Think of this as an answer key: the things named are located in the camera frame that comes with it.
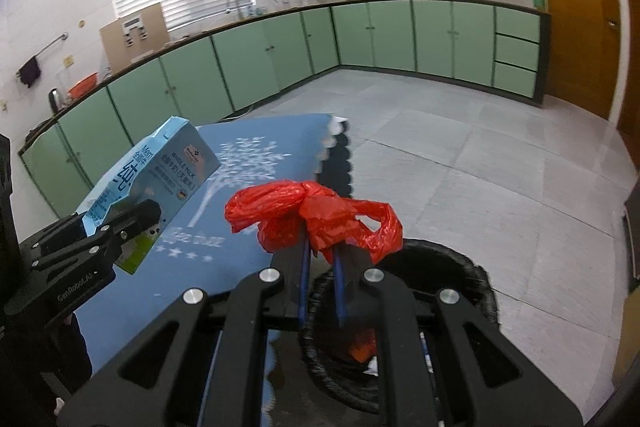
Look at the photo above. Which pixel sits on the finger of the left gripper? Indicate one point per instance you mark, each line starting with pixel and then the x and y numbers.
pixel 135 224

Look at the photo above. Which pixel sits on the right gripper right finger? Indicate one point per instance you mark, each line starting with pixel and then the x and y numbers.
pixel 480 378

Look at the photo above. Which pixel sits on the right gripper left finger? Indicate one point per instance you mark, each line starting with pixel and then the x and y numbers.
pixel 202 361

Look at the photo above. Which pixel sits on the blue milk carton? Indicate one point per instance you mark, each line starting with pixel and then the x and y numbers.
pixel 167 167

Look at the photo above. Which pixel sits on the red plastic bag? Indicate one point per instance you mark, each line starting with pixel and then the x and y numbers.
pixel 281 210

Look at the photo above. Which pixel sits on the black trash bin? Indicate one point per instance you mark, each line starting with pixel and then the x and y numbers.
pixel 361 339

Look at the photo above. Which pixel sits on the green lower kitchen cabinets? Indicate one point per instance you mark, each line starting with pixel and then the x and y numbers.
pixel 493 47

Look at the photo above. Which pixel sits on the dark blue tree mat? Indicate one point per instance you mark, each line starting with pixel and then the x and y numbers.
pixel 198 248

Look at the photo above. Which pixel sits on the metal kettle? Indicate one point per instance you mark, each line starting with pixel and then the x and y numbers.
pixel 55 100

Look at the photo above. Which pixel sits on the red basin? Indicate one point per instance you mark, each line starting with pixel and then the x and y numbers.
pixel 83 87

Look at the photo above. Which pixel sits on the dark hanging towel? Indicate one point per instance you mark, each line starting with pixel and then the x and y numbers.
pixel 30 72

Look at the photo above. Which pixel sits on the cardboard box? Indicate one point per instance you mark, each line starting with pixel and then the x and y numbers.
pixel 133 37

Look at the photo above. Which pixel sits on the sink faucet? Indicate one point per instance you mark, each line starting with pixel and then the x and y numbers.
pixel 233 6

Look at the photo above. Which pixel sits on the wooden door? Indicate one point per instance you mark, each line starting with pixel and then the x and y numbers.
pixel 584 53

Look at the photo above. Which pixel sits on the wall towel rail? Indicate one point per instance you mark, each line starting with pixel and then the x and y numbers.
pixel 60 38

